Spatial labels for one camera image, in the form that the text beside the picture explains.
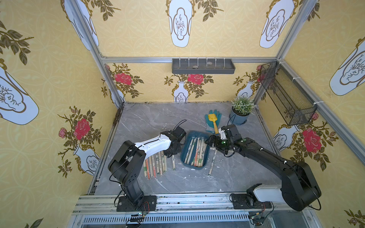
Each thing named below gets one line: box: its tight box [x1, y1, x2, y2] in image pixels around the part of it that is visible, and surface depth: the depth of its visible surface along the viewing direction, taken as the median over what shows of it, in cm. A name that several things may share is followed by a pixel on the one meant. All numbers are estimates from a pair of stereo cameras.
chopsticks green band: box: [172, 154, 176, 171], surface depth 88 cm
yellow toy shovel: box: [208, 113, 219, 135], surface depth 111 cm
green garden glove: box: [204, 109, 222, 134], surface depth 108 cm
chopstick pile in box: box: [184, 136, 208, 168], surface depth 93 cm
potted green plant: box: [230, 95, 258, 126], surface depth 100 cm
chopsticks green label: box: [161, 150, 168, 175], surface depth 89 cm
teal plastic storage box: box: [180, 130, 211, 170], surface depth 92 cm
